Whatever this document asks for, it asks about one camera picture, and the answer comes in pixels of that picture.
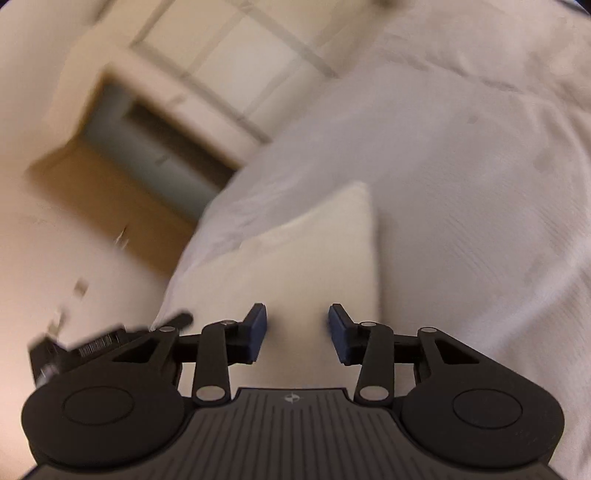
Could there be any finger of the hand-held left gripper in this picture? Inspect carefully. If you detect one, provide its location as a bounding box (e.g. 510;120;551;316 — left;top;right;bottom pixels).
150;314;195;330

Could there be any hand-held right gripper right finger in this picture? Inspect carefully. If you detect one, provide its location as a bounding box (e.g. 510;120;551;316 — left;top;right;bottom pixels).
328;303;481;406

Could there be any white panelled wardrobe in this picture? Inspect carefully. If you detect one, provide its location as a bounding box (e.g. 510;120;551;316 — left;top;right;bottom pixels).
129;0;340;141

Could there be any brown wooden door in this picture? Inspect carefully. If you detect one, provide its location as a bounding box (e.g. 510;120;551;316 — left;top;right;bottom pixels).
25;138;197;280

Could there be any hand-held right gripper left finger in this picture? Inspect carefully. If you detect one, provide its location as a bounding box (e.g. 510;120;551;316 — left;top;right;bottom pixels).
113;302;269;406

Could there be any white striped knit sweater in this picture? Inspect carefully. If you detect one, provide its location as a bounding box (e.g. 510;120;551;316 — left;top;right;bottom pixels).
152;182;382;388

